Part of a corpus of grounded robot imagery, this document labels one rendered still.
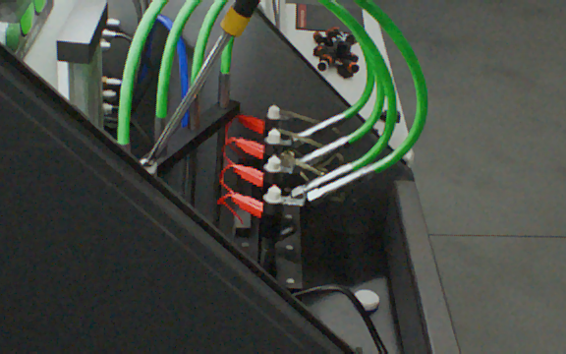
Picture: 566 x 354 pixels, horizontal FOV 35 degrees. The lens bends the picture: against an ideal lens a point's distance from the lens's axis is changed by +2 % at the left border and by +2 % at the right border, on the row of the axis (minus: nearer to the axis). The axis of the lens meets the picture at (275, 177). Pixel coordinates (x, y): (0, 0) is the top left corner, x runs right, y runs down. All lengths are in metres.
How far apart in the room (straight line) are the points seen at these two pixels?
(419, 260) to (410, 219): 0.11
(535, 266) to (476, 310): 0.35
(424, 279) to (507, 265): 1.78
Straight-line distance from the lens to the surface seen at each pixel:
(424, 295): 1.30
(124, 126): 1.14
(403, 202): 1.49
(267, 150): 1.32
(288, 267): 1.25
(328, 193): 1.18
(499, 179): 3.58
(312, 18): 2.10
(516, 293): 2.99
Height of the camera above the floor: 1.73
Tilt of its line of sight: 31 degrees down
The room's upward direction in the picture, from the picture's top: 6 degrees clockwise
